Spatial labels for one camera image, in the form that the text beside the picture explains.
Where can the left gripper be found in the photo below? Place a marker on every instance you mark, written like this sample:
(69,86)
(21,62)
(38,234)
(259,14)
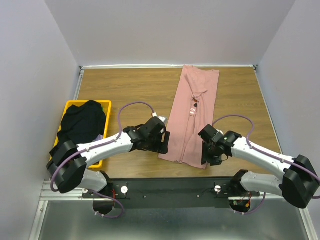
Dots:
(164,142)

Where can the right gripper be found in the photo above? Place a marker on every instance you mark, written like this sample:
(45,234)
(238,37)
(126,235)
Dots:
(204,153)

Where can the pink printed t-shirt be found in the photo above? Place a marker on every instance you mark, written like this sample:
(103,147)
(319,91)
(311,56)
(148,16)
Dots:
(193,109)

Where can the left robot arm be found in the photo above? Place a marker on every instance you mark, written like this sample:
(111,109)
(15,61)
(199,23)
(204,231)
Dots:
(69,166)

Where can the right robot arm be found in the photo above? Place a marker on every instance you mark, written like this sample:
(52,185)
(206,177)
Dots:
(292,178)

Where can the lavender garment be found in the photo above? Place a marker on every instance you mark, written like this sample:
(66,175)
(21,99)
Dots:
(99,137)

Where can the black t-shirt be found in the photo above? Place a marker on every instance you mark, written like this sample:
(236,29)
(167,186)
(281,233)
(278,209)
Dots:
(80,122)

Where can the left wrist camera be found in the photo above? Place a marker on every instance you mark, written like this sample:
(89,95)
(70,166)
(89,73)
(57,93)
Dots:
(162,118)

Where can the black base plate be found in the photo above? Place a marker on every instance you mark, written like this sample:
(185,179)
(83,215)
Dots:
(181,192)

